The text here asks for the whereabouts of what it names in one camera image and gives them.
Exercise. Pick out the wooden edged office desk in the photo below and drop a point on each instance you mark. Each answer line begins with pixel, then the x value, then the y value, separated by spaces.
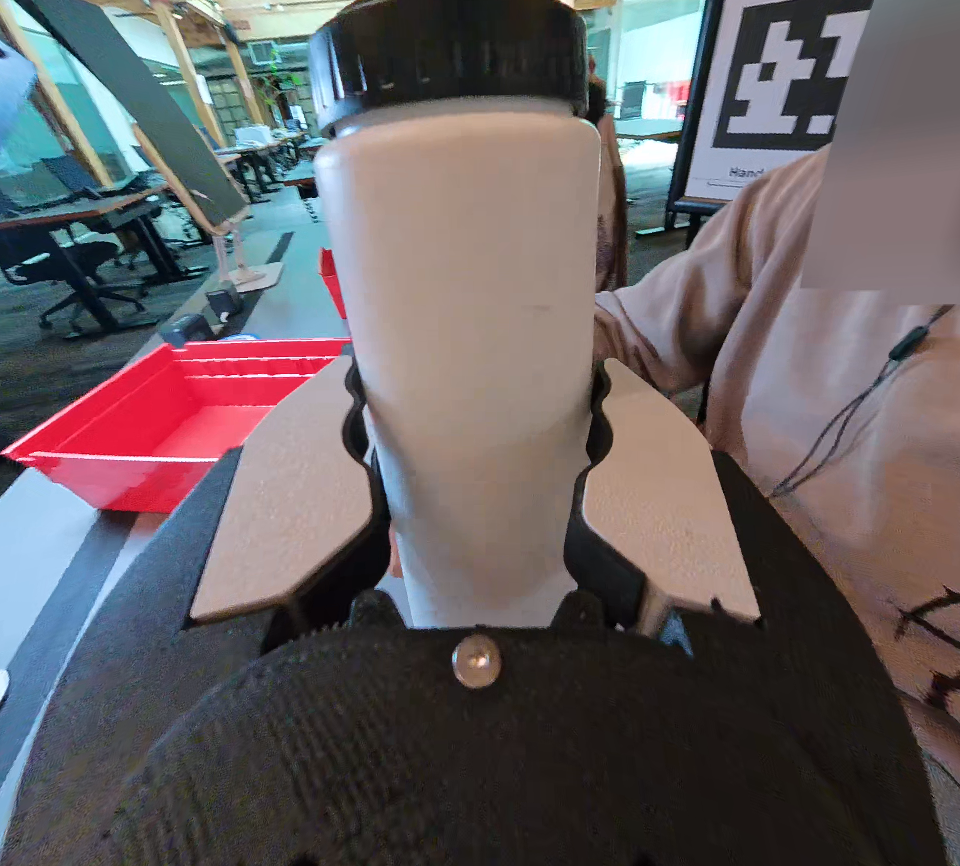
pixel 75 206

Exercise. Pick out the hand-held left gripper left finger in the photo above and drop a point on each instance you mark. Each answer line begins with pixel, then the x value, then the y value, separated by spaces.
pixel 292 499

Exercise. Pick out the black office chair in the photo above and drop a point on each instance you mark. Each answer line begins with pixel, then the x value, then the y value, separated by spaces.
pixel 75 266

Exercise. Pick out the black framed marker sign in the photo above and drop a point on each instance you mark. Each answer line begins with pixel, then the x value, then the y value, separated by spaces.
pixel 787 56

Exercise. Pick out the black board with wooden rim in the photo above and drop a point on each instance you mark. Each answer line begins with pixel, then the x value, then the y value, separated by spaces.
pixel 127 101

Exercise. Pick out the white bottle with black cap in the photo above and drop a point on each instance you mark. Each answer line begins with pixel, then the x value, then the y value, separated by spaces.
pixel 465 281

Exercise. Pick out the white metal board stand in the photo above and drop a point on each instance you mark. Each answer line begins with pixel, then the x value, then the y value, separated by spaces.
pixel 251 274

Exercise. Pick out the black power adapter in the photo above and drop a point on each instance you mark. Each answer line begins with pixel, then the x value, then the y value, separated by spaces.
pixel 187 332
pixel 223 302

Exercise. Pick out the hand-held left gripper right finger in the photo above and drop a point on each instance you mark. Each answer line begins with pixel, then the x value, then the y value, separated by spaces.
pixel 660 506

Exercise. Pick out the red plastic bin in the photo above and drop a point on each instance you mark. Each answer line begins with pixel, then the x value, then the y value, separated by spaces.
pixel 150 431
pixel 334 289

